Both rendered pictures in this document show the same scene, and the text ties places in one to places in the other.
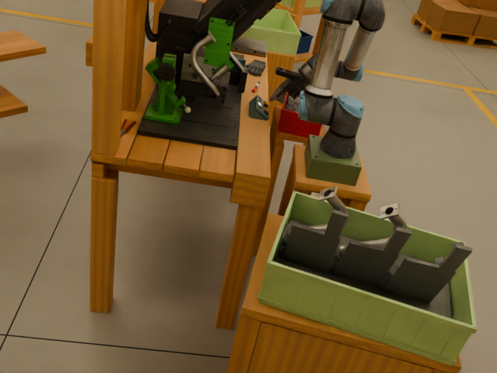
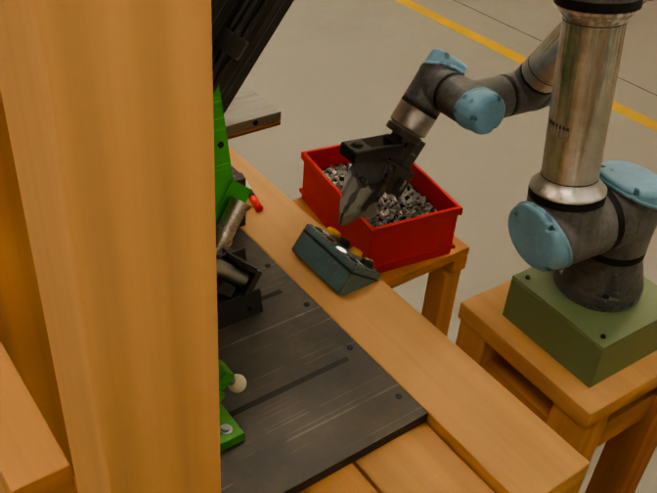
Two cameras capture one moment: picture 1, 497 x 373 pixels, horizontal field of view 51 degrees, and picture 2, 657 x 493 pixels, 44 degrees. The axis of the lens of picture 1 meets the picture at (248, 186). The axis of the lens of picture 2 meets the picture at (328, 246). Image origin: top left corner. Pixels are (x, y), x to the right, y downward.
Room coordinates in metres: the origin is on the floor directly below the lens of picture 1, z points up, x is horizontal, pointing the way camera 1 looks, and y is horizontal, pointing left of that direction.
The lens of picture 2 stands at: (1.30, 0.69, 1.84)
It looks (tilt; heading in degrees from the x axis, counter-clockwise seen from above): 37 degrees down; 327
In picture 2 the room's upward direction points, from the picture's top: 5 degrees clockwise
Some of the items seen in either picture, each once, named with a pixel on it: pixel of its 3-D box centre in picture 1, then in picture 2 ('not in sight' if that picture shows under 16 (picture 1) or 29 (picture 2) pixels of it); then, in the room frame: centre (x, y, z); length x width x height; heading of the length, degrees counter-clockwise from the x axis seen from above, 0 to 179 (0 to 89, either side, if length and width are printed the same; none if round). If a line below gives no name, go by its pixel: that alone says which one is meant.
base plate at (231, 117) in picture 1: (200, 87); (140, 267); (2.44, 0.34, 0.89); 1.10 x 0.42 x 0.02; 6
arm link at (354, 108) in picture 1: (346, 114); (620, 206); (1.99, -0.33, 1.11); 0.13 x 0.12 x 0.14; 90
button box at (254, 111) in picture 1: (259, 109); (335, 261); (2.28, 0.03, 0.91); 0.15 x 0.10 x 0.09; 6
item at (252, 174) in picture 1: (252, 108); (270, 246); (2.47, 0.06, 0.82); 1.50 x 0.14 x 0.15; 6
